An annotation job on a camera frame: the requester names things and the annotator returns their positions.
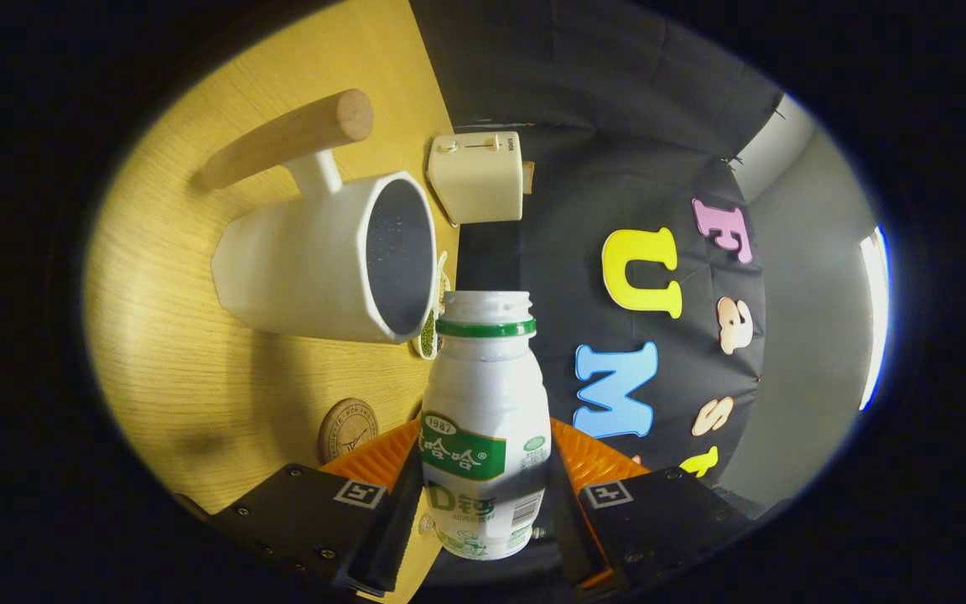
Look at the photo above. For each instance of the wooden table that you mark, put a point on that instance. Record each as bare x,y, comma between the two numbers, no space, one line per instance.
173,361

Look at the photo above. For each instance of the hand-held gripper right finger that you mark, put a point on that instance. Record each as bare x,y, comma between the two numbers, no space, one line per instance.
667,512

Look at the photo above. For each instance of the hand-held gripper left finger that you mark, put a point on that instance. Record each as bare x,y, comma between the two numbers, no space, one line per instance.
307,512

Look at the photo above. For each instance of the white juice bottle green label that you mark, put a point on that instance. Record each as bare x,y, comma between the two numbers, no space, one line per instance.
483,394

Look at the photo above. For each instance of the brown toast slice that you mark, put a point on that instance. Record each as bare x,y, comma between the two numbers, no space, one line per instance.
527,178

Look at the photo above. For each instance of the cream toaster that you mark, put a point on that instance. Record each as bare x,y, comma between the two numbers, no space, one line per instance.
475,180

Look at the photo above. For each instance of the white divided dish with beans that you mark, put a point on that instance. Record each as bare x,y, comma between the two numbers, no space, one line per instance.
428,335

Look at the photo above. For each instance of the round wooden coaster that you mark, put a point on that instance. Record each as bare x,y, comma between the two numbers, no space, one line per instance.
345,432

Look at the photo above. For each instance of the ceiling light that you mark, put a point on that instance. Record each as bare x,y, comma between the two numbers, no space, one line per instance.
875,319

